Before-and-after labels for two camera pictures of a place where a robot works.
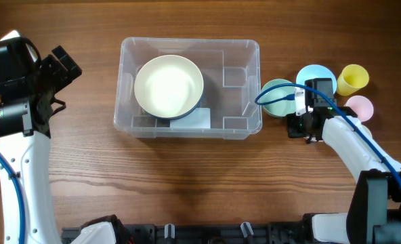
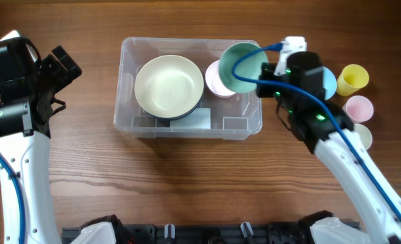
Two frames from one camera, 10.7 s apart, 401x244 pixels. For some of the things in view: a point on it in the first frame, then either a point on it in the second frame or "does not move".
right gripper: x=293 y=131 → x=268 y=71
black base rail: x=208 y=234 does not move
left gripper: x=63 y=76 does not move
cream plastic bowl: x=169 y=86 does not move
